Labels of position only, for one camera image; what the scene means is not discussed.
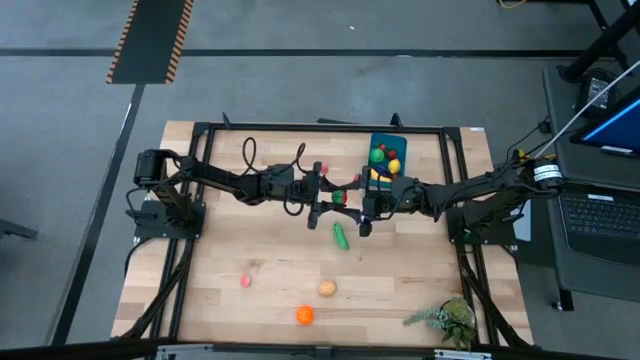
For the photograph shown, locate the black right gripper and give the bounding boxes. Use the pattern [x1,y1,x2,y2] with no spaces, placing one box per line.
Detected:
[339,167,404,238]

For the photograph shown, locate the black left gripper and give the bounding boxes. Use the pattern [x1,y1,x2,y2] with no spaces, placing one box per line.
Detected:
[269,160,348,231]

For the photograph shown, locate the teal plastic tupperware container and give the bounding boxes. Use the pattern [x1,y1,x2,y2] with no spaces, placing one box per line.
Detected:
[367,132,409,191]

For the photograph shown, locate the orange toy orange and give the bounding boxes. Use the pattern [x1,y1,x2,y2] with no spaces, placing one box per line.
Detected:
[295,305,316,327]

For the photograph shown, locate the artificial green plant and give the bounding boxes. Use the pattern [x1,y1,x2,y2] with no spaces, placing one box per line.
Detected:
[402,296,479,351]

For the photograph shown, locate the white paper sheet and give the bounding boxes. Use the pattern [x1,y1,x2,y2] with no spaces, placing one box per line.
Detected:
[512,219,534,244]

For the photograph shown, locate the black orange striped floor mat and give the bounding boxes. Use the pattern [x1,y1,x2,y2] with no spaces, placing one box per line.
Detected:
[105,0,195,85]

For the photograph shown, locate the black laptop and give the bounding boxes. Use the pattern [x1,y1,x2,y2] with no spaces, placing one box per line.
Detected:
[548,178,640,266]

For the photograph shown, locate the black power adapter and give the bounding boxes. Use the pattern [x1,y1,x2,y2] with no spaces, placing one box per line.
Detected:
[574,68,624,119]

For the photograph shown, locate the monitor with blue screen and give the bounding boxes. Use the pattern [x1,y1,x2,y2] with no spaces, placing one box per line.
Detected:
[569,94,640,160]

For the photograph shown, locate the black stand legs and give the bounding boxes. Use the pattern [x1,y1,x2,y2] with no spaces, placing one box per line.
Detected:
[558,0,640,84]

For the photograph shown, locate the black horizontal beam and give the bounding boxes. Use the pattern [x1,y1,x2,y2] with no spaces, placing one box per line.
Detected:
[0,338,640,360]

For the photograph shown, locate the grey furniture leg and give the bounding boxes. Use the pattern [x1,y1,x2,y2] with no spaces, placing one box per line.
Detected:
[0,218,40,241]

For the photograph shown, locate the black metal table frame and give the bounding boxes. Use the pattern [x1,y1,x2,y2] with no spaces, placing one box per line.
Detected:
[119,112,534,351]

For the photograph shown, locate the silver metal bracket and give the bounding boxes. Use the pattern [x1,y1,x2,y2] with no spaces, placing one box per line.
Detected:
[154,343,216,360]
[433,348,494,360]

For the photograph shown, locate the white cable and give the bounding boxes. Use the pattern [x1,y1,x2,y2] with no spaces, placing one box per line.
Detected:
[529,59,640,164]

